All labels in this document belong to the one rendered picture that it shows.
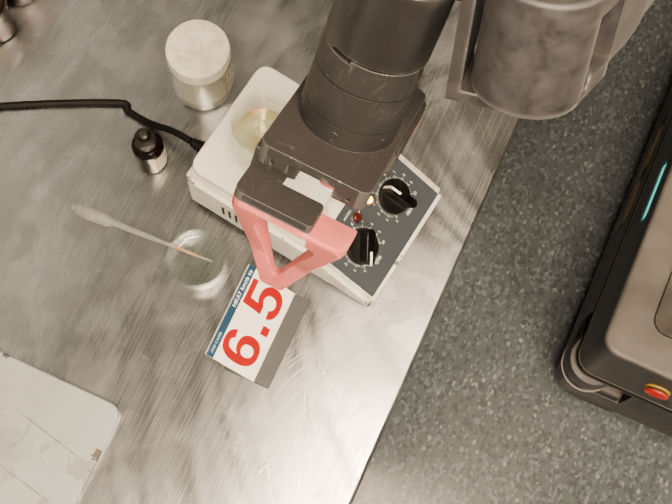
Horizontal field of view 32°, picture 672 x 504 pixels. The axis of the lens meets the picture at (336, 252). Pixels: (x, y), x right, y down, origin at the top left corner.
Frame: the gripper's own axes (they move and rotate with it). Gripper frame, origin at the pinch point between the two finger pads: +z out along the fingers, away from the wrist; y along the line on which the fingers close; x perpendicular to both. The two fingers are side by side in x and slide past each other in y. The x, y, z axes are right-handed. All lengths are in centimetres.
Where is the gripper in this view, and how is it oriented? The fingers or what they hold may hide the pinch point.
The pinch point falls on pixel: (305, 224)
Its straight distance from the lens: 71.7
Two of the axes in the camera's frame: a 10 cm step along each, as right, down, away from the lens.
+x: -8.9, -4.5, 0.6
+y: 3.6, -6.2, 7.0
